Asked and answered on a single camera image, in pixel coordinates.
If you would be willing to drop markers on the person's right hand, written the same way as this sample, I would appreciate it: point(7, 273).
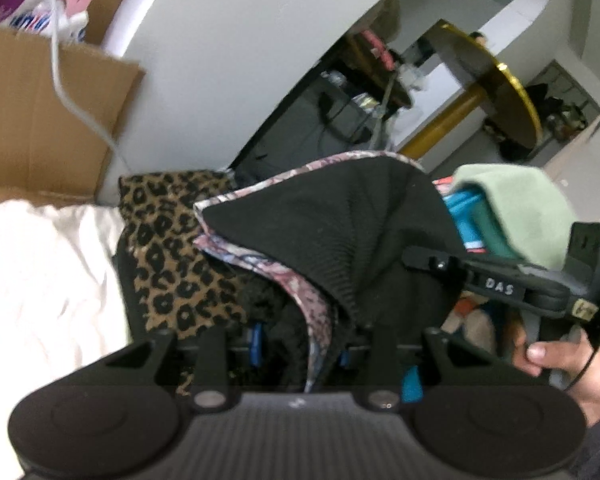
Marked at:
point(587, 380)

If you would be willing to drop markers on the purple and white packet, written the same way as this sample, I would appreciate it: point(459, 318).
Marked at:
point(25, 15)

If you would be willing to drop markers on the teal box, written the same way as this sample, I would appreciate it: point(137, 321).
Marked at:
point(480, 225)

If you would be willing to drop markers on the pale grey-green garment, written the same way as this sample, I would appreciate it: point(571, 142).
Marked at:
point(520, 200)

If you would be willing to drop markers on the cluttered background shelf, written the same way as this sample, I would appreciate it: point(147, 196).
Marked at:
point(565, 105)

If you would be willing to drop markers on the leopard print pillow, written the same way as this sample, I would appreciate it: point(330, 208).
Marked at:
point(175, 260)

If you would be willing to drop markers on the black fleece cloth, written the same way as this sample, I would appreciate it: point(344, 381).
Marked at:
point(275, 310)

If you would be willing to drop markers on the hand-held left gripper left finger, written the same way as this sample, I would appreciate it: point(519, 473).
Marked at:
point(256, 342)

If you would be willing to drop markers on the black pants with patterned stripe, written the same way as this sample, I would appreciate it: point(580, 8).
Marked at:
point(360, 220)

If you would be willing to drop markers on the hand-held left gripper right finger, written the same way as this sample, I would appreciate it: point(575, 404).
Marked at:
point(345, 357)

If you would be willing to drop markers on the round gold-edged table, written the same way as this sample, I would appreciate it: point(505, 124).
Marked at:
point(495, 90)

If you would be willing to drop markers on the cardboard box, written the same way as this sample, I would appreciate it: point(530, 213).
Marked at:
point(20, 110)

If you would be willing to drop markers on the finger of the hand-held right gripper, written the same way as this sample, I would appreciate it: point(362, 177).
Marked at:
point(500, 285)

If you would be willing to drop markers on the white printed duvet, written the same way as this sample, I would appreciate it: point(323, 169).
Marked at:
point(45, 285)

